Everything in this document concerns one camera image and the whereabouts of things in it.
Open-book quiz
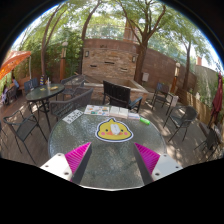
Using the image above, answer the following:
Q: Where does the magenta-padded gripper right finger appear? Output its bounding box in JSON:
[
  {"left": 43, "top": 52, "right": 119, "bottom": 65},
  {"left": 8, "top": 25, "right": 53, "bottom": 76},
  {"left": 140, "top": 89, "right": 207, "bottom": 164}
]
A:
[{"left": 133, "top": 142, "right": 184, "bottom": 186}]

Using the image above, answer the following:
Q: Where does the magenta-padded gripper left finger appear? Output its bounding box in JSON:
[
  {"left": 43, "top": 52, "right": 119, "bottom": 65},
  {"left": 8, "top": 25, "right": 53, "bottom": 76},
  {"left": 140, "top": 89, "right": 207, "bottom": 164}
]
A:
[{"left": 39, "top": 142, "right": 93, "bottom": 185}]

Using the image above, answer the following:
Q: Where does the yellow duck-shaped mouse pad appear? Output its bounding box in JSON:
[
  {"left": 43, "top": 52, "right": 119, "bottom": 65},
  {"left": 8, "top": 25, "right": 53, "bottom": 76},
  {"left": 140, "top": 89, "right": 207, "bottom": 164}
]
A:
[{"left": 95, "top": 117, "right": 134, "bottom": 143}]

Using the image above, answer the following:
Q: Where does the black metal mesh chair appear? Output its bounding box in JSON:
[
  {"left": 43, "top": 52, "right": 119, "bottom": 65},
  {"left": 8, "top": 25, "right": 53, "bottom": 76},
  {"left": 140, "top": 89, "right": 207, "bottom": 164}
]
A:
[
  {"left": 2, "top": 109, "right": 48, "bottom": 166},
  {"left": 194, "top": 128, "right": 221, "bottom": 158}
]

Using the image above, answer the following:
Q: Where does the white number plate sign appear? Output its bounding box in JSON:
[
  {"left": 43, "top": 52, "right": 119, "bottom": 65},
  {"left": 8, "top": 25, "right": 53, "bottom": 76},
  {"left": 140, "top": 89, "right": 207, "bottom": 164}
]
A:
[{"left": 62, "top": 108, "right": 84, "bottom": 125}]

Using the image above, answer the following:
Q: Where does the dark round-backed garden chair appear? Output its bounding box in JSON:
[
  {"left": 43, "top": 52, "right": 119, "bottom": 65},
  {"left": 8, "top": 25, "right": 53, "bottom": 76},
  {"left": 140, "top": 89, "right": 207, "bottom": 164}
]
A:
[{"left": 163, "top": 105, "right": 198, "bottom": 144}]

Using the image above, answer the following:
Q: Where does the small white booklet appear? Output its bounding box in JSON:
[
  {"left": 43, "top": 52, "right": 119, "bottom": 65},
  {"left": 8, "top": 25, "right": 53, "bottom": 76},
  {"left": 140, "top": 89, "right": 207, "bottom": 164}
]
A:
[{"left": 127, "top": 112, "right": 141, "bottom": 121}]

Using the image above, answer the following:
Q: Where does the dark wicker chair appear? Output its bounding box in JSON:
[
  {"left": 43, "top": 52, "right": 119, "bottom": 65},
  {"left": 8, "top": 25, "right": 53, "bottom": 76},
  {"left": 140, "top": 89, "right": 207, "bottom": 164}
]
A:
[
  {"left": 49, "top": 87, "right": 94, "bottom": 123},
  {"left": 60, "top": 74, "right": 87, "bottom": 101}
]

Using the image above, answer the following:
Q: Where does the colourful sticker sheet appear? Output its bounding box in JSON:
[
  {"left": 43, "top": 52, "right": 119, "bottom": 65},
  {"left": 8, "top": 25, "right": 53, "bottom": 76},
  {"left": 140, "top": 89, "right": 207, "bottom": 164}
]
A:
[{"left": 83, "top": 104, "right": 111, "bottom": 117}]

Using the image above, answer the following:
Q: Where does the open white book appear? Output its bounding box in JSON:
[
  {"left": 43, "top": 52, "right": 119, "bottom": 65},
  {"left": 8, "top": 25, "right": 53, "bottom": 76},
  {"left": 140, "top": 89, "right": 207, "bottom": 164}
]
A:
[{"left": 108, "top": 105, "right": 130, "bottom": 120}]

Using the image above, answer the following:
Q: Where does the dark garden side table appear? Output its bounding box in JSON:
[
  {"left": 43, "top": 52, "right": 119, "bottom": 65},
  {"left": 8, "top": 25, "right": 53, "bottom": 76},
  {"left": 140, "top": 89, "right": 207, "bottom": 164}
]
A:
[{"left": 25, "top": 83, "right": 66, "bottom": 133}]

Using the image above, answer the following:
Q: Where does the dark folding chair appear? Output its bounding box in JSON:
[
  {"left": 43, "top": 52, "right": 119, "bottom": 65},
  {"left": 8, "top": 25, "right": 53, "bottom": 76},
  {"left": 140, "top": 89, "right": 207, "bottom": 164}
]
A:
[{"left": 151, "top": 82, "right": 179, "bottom": 111}]

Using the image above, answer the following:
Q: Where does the blue chair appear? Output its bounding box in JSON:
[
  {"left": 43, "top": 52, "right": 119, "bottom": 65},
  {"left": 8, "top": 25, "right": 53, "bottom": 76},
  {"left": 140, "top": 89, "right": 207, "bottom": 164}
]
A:
[{"left": 23, "top": 77, "right": 40, "bottom": 94}]

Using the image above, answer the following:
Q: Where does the black slatted wooden chair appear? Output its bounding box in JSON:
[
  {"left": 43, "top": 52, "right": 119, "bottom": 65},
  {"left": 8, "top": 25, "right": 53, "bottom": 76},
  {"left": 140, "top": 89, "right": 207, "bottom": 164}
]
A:
[{"left": 102, "top": 80, "right": 143, "bottom": 114}]

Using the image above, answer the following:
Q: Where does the person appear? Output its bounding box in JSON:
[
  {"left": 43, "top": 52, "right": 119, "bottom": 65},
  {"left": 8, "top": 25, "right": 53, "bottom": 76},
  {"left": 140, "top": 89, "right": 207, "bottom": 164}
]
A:
[{"left": 11, "top": 75, "right": 20, "bottom": 89}]

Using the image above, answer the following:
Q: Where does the forked-trunk tree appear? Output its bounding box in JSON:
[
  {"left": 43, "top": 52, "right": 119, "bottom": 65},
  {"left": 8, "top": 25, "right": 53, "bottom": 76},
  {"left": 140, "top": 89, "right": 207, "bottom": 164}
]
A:
[{"left": 114, "top": 0, "right": 174, "bottom": 84}]

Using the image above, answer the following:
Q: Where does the orange parasol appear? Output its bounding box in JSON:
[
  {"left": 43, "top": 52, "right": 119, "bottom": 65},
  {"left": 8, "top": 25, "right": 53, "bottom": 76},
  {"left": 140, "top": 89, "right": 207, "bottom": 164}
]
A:
[{"left": 0, "top": 50, "right": 32, "bottom": 81}]

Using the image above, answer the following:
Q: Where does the leaning thin-trunk tree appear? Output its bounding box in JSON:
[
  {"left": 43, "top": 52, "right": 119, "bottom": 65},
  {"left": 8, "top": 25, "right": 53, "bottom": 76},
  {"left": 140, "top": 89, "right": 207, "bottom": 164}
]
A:
[{"left": 34, "top": 3, "right": 68, "bottom": 79}]

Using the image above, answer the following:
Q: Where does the wooden lamp post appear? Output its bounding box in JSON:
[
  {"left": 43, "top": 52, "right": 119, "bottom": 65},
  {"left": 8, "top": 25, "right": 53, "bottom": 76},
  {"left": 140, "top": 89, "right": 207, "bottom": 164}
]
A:
[
  {"left": 59, "top": 41, "right": 69, "bottom": 83},
  {"left": 170, "top": 62, "right": 181, "bottom": 94}
]

